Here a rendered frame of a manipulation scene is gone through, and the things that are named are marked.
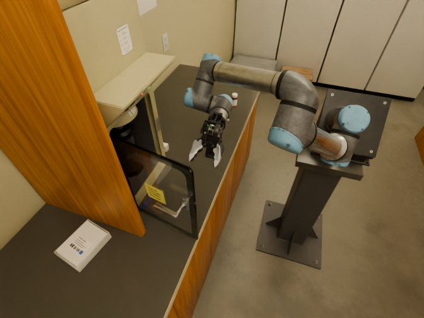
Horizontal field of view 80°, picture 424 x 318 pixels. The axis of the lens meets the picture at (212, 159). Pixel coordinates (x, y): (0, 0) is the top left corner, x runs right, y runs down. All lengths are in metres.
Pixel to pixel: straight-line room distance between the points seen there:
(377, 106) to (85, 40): 1.25
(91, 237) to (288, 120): 0.83
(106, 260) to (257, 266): 1.24
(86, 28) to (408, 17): 3.46
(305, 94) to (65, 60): 0.62
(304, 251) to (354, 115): 1.26
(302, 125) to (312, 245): 1.50
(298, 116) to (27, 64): 0.69
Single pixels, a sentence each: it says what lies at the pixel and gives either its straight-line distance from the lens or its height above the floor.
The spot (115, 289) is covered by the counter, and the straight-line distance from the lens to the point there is 1.04.
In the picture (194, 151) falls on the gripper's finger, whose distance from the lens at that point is 0.85.
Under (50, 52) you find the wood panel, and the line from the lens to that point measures 0.61.
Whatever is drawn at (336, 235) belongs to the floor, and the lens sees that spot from 2.34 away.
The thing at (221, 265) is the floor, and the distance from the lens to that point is 2.02.
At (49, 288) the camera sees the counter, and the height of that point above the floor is 0.94.
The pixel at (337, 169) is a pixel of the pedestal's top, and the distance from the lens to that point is 1.41.
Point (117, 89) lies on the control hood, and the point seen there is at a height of 1.51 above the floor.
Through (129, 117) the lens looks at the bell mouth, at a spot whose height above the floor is 1.33.
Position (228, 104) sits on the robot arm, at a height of 1.32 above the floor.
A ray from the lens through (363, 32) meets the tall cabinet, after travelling 3.77.
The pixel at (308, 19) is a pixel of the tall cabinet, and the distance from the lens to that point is 3.69.
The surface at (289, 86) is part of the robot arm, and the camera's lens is 0.84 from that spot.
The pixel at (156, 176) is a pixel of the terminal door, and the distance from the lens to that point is 0.79.
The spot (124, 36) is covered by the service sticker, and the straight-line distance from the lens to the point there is 0.88.
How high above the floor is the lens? 1.88
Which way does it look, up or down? 46 degrees down
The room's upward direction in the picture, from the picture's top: straight up
